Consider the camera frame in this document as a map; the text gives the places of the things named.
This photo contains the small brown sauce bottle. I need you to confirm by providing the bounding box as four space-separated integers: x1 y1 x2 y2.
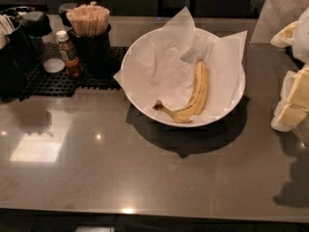
56 30 83 79

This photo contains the white paper liner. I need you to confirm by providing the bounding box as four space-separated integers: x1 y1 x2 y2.
113 6 248 122

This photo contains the glass shaker with black lid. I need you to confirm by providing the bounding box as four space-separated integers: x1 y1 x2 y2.
22 11 65 73

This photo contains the black container at left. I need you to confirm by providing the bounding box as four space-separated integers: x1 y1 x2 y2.
0 6 38 101

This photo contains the dark lidded jar behind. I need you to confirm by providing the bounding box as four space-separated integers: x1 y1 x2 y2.
58 3 77 27

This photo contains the bundle of wooden chopsticks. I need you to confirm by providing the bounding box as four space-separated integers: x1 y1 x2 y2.
67 4 110 38

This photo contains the yellow banana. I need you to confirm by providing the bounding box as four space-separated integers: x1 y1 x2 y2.
153 61 209 124

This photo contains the black chopstick holder cup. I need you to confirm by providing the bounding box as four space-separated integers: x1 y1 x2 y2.
69 26 111 79

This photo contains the white bowl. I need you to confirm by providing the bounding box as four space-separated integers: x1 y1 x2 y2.
121 27 247 129

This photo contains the black grid mat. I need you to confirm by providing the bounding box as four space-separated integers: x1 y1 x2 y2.
19 46 128 101

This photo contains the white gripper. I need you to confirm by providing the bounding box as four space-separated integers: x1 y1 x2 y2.
270 8 309 131

